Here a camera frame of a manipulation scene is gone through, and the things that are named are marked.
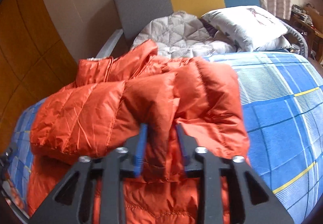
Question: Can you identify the orange puffer down jacket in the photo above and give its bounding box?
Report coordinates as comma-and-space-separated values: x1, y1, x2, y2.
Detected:
27, 40, 249, 223

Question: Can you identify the blue plaid bed sheet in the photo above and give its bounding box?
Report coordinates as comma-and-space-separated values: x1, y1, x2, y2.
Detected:
9, 52, 322, 223

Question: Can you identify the grey padded baby nest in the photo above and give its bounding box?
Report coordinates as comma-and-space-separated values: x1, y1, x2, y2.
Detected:
278, 18, 309, 59

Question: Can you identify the white printed pillow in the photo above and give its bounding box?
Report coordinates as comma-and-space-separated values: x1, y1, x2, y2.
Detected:
201, 5, 291, 52

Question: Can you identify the beige quilted jacket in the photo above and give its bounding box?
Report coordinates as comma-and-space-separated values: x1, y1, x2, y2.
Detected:
132, 11, 237, 59

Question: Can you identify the wooden desk with clutter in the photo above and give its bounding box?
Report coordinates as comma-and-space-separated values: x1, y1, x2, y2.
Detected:
291, 3, 322, 65

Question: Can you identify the white bed side rail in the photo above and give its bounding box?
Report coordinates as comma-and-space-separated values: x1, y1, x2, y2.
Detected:
96, 29, 124, 59

